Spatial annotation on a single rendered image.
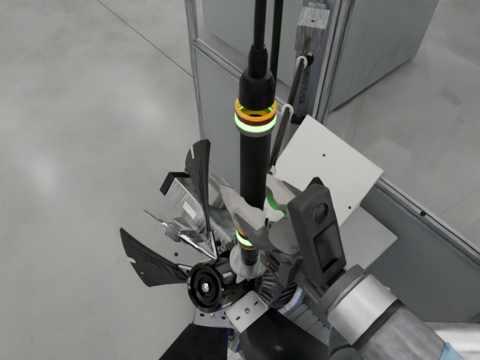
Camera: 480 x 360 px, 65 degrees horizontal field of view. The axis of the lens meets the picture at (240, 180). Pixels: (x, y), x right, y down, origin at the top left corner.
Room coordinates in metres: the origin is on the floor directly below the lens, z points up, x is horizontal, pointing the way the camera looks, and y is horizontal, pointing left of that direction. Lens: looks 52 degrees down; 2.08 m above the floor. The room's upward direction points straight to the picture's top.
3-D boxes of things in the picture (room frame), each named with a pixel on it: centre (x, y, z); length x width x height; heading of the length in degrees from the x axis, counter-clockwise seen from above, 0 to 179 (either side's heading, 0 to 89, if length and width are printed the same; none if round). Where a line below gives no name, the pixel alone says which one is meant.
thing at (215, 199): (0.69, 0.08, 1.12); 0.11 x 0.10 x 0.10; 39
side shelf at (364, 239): (0.74, -0.37, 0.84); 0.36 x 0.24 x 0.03; 39
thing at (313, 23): (0.90, -0.19, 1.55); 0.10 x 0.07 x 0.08; 164
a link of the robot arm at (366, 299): (0.16, -0.14, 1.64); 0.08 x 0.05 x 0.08; 129
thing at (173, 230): (0.57, 0.20, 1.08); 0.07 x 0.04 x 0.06; 50
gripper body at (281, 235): (0.22, -0.09, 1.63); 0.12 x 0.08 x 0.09; 39
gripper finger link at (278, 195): (0.32, -0.04, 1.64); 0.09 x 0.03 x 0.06; 29
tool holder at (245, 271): (0.31, -0.02, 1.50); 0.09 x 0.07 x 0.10; 164
